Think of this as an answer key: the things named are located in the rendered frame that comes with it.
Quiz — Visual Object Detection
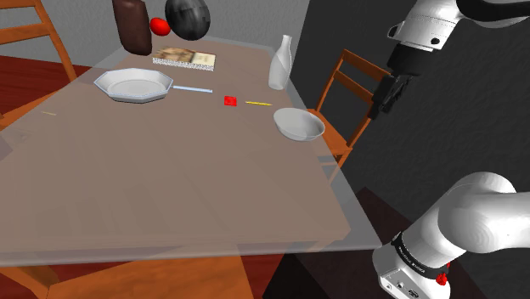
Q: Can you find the white octagonal frying pan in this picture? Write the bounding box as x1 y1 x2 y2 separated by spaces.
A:
93 67 214 104

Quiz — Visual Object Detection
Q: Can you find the white bowl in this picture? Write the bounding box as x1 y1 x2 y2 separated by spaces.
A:
273 107 326 143

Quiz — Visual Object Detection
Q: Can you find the black egg-shaped object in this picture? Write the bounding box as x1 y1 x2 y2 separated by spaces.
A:
164 0 211 42

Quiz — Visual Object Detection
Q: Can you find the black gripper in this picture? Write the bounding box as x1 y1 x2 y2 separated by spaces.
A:
368 42 424 121

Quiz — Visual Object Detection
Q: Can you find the dark brown tall vase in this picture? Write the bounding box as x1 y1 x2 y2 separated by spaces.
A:
110 0 154 57

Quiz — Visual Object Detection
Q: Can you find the orange wooden chair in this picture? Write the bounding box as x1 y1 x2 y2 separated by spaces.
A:
0 0 78 130
306 48 392 169

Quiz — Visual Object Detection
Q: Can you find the glass top table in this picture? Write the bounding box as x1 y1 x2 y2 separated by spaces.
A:
0 36 384 267

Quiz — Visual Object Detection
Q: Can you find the white bottle vase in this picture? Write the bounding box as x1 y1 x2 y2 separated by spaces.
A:
268 34 294 92

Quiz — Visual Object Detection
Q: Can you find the red tomato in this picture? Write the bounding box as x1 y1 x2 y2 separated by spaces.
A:
149 16 172 37

